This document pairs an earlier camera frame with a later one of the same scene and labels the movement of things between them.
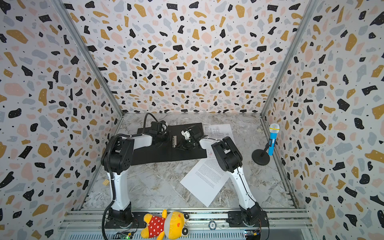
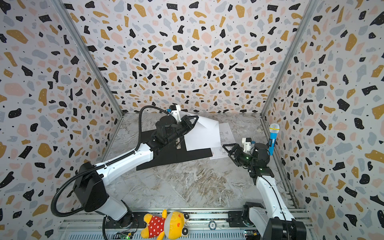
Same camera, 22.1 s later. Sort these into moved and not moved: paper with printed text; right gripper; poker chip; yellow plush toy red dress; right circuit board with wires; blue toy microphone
Moved: paper with printed text; right gripper
Not moved: blue toy microphone; poker chip; right circuit board with wires; yellow plush toy red dress
